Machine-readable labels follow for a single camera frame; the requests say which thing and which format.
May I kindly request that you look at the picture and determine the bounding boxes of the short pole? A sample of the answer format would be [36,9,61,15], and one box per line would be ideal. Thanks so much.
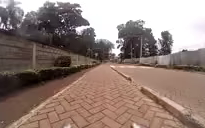
[129,41,134,60]

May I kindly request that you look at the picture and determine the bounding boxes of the red brick path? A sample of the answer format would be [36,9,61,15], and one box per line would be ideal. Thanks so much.
[6,63,191,128]

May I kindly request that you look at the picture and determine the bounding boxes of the dark green bush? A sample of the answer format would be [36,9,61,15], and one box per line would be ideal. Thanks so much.
[53,55,73,68]

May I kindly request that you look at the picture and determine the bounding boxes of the clump of dark trees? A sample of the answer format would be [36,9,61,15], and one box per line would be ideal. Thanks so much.
[115,19,159,61]

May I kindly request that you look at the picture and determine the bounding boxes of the tall pole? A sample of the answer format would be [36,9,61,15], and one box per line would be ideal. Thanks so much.
[139,35,144,60]

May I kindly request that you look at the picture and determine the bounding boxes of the slim dark tree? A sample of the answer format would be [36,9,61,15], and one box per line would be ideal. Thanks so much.
[157,30,175,56]

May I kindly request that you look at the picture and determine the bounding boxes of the grey concrete kerb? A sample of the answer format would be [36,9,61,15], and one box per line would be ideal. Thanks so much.
[109,64,205,128]

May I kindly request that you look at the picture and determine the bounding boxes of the low green hedge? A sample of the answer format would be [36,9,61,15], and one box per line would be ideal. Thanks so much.
[0,62,101,98]

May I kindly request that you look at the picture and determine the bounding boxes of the grey asphalt road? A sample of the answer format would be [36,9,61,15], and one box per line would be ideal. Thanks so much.
[111,62,205,126]

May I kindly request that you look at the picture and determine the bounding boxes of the red dirt strip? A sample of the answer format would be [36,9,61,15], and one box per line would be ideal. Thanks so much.
[0,68,91,128]

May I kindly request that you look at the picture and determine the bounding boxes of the green roadside verge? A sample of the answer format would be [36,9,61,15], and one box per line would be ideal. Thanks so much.
[133,63,205,74]

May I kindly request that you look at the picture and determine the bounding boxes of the pale boundary wall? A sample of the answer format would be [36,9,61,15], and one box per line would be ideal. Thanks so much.
[121,46,205,68]

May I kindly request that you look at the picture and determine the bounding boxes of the grey concrete wall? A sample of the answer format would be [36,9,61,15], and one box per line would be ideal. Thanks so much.
[0,26,101,74]

